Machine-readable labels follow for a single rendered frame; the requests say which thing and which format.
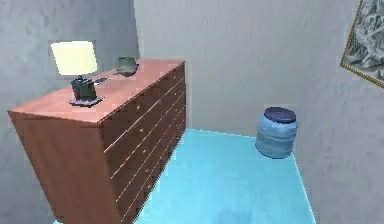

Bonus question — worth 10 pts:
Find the brown wooden chest of drawers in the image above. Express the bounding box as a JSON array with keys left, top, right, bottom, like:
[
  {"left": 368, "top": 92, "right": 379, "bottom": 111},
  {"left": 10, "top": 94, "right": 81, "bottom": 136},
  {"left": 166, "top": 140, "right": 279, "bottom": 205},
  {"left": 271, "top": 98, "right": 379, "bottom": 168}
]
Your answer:
[{"left": 7, "top": 58, "right": 188, "bottom": 224}]

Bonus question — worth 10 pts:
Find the blue round bin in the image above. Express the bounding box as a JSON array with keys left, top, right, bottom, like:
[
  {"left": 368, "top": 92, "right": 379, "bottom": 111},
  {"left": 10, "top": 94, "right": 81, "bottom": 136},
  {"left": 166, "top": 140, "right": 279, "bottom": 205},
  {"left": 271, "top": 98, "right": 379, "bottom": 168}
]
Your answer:
[{"left": 254, "top": 106, "right": 299, "bottom": 160}]

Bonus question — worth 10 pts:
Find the table lamp with pale shade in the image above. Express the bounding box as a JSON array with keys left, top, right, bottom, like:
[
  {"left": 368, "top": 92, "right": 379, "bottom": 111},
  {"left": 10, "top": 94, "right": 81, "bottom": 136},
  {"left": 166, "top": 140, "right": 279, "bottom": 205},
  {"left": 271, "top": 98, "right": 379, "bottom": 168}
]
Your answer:
[{"left": 49, "top": 40, "right": 106, "bottom": 108}]

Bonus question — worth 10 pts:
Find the gold framed grey picture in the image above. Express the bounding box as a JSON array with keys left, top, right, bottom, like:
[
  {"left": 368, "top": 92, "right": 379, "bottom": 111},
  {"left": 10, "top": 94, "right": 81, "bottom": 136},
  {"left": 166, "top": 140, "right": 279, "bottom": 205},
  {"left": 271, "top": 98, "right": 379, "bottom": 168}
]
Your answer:
[{"left": 339, "top": 0, "right": 384, "bottom": 89}]

